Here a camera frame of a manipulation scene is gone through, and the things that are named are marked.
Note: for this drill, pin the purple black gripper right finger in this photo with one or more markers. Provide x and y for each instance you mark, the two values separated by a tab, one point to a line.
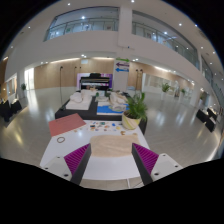
145	160

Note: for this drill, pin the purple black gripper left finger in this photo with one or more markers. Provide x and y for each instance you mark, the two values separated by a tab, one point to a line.
77	162

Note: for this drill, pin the beige towel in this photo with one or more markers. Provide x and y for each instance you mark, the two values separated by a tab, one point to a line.
113	145

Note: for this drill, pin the small colourful items cluster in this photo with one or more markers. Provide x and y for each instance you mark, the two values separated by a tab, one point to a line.
105	127

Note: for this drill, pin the red paper sheet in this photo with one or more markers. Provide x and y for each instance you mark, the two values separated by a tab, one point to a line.
65	124

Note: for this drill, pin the black low platform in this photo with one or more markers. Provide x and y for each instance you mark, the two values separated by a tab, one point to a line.
90	114

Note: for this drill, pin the potted green plant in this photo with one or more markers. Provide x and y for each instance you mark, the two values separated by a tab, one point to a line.
136	111

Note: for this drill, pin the white cushion stack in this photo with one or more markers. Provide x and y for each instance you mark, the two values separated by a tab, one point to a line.
79	101

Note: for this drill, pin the blue mat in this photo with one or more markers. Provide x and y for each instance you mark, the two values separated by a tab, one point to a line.
109	110

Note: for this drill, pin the black piano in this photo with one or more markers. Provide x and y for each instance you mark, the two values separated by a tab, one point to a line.
94	80

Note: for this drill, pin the direction sign pillar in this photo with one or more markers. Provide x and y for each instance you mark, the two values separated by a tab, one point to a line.
120	74

